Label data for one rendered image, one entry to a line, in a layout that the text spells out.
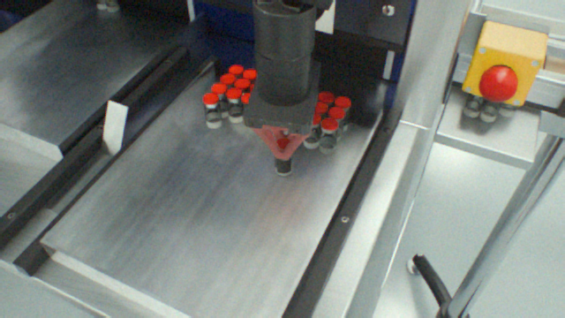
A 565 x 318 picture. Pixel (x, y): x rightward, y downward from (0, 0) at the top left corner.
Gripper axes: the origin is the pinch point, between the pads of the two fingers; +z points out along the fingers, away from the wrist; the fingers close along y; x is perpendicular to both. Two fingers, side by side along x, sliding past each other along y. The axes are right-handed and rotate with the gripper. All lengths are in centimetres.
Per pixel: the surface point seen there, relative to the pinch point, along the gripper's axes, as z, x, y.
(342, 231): 2.1, -8.2, -9.1
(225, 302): 3.8, 2.5, -18.5
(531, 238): 93, -73, 60
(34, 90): 4.4, 39.2, 8.4
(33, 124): 4.3, 35.5, 1.5
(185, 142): 4.2, 13.6, 2.2
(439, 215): 93, -43, 63
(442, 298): 80, -39, 26
